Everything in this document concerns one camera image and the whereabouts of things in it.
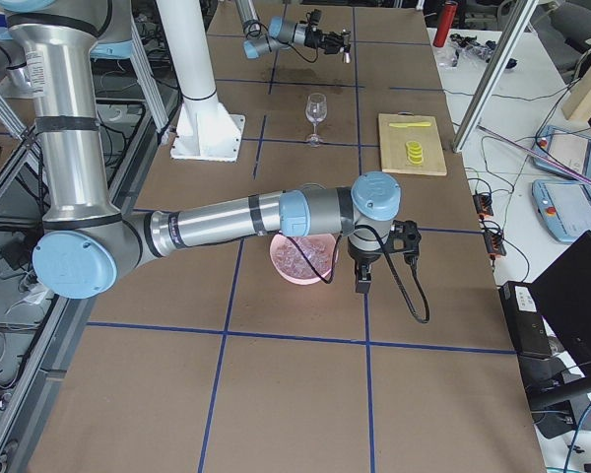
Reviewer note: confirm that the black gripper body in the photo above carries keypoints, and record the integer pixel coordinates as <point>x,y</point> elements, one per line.
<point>360,259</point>
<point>320,38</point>

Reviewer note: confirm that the steel cocktail jigger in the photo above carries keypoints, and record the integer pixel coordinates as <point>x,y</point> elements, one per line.
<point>346,47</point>

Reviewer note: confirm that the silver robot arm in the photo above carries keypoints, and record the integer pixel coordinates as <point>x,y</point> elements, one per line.
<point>285,34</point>
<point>93,234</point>

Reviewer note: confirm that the clear ice cubes pile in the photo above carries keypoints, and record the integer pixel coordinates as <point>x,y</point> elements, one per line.
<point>303,253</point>

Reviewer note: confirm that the clear wine glass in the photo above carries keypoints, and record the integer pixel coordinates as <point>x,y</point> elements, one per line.
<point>316,112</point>

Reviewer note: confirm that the pink bowl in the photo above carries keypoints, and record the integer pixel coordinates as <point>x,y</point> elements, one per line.
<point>300,268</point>

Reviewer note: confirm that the yellow plastic knife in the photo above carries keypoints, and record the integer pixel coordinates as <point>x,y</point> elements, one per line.
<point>405,125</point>

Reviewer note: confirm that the bamboo cutting board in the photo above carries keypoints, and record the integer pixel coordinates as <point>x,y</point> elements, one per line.
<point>393,149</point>

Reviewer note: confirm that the red cylindrical bottle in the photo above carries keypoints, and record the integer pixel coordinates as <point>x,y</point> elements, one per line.
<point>445,21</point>

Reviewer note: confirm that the black box device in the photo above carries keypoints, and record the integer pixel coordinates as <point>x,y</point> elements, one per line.
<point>525,325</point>

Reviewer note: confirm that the black laptop computer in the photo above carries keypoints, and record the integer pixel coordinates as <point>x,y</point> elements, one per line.
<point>562,294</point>

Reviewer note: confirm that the blue teach pendant near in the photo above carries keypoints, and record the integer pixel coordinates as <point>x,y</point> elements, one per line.
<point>564,206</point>

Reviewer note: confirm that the blue teach pendant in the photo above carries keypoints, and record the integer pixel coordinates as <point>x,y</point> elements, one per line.
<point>564,206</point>
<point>572,149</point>

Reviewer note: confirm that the metal rod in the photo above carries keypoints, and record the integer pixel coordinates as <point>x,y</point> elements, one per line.
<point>544,157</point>

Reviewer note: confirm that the blue teach pendant far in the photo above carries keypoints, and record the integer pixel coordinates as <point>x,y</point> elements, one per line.
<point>572,149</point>

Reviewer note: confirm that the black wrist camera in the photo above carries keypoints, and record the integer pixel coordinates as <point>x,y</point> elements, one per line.
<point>314,17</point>
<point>404,237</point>

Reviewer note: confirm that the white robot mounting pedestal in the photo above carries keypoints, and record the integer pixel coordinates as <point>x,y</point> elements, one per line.
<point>205,130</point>

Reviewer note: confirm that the aluminium frame post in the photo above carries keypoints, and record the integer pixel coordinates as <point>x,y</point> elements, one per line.
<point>515,27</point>

